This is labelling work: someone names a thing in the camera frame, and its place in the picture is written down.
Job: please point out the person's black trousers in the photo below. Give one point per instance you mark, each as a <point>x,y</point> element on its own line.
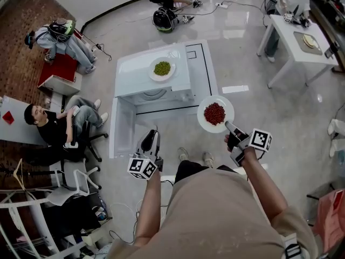
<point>188,169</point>

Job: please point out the grey table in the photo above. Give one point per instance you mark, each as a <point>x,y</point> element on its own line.
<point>21,133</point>

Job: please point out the wooden clothes hanger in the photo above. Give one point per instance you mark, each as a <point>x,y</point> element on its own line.
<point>19,175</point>

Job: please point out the hand-held gripper on floor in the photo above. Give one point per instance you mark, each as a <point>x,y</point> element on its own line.
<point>187,19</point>
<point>197,3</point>

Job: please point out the person's right forearm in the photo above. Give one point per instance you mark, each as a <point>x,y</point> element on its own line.
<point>260,178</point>

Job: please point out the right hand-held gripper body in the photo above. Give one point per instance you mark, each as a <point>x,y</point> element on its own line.
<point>260,140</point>

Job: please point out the red topped white box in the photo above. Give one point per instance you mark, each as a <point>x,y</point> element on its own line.
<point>58,69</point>

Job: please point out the person's left forearm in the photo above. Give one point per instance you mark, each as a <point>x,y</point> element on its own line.
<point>151,206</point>

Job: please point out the plain white table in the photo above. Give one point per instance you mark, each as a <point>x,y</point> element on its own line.
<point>289,44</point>

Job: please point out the red bean food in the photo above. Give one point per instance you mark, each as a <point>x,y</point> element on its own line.
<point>214,114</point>

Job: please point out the white table with black lines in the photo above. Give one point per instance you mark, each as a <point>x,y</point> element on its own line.
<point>200,74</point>

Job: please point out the grey tray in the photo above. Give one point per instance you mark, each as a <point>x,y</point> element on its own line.
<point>318,50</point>

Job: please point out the person's beige shirt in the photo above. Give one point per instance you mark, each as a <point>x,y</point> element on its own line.
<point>215,220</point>

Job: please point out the plate with pale food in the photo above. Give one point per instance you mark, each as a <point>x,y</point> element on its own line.
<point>308,40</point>

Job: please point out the white chair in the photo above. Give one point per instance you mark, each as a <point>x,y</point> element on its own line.
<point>68,182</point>

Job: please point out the person's right beige shoe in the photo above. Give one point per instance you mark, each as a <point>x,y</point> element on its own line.
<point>208,159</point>

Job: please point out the white metal rack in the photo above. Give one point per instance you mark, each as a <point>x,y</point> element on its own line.
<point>16,202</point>

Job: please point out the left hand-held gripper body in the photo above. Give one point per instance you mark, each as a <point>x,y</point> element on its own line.
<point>141,167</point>

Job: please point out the red square paper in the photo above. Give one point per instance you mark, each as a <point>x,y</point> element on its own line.
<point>8,117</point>

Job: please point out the green pea food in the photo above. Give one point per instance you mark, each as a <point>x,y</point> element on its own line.
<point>162,68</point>

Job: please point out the white power strip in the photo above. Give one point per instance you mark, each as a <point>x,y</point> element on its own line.
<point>221,5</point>

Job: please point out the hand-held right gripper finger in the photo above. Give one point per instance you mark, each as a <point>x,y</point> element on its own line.
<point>232,128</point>

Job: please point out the pink plastic bag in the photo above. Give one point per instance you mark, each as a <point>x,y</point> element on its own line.
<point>330,220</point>

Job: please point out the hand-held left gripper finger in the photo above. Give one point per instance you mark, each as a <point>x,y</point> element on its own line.
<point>157,144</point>
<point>139,143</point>

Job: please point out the black office chair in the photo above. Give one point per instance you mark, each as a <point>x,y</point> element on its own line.
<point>93,139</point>

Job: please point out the person's left beige shoe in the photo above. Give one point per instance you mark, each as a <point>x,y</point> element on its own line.
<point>183,154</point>

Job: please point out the white plate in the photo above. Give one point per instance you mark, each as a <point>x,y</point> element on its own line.
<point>151,74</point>
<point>205,125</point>

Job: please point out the black green helmet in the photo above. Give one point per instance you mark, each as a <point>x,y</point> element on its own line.
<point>61,29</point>
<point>163,19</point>

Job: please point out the person's beige shoe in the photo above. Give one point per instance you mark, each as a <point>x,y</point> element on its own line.
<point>183,154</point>
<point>208,159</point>

